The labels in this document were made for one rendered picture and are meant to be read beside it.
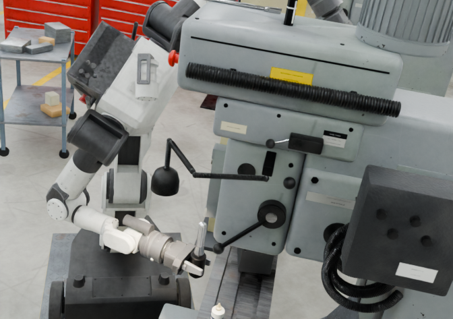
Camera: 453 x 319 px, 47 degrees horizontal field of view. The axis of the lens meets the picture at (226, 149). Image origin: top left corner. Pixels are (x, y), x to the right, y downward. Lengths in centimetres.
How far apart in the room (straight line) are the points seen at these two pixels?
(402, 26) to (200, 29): 41
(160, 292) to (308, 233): 111
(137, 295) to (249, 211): 107
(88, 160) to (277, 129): 66
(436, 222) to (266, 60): 46
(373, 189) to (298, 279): 251
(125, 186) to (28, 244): 154
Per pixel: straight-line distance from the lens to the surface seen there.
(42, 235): 359
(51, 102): 448
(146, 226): 163
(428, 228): 101
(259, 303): 186
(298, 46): 110
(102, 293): 229
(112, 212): 218
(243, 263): 194
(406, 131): 120
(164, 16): 168
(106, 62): 162
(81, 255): 251
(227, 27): 112
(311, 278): 348
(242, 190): 128
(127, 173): 206
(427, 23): 115
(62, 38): 452
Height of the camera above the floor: 215
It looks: 27 degrees down
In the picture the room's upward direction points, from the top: 9 degrees clockwise
